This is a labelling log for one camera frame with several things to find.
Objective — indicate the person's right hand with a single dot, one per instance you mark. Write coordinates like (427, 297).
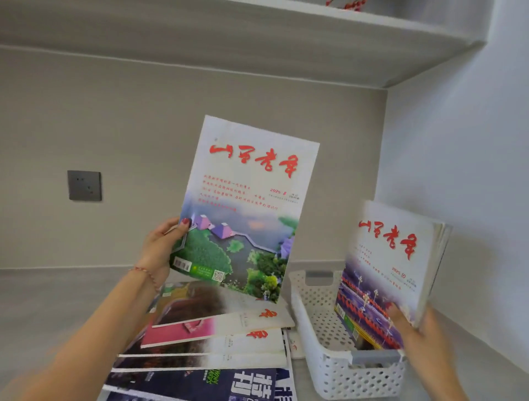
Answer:
(427, 338)

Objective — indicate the person's left hand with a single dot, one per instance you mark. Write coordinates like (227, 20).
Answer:
(159, 252)

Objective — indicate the person's right thumb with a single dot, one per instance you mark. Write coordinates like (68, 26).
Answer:
(399, 318)

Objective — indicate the person's left thumb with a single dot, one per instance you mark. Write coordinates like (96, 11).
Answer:
(177, 229)

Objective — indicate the purple cover magazine bundle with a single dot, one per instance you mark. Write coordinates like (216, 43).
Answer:
(384, 268)

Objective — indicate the green landscape cover magazine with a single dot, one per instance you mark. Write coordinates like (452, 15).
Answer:
(248, 206)

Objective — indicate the person's left forearm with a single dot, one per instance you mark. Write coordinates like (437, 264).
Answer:
(95, 330)

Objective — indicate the person's right forearm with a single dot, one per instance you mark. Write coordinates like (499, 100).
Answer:
(438, 382)

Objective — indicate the white perforated plastic basket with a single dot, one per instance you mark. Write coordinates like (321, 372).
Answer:
(330, 355)

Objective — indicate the fanned pile of magazines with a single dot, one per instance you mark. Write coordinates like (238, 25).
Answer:
(206, 351)

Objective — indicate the red bead decoration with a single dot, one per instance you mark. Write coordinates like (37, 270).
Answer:
(349, 4)

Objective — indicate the grey wall socket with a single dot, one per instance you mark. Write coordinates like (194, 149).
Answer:
(84, 186)

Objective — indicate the white wall shelf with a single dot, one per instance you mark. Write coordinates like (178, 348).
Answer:
(248, 37)

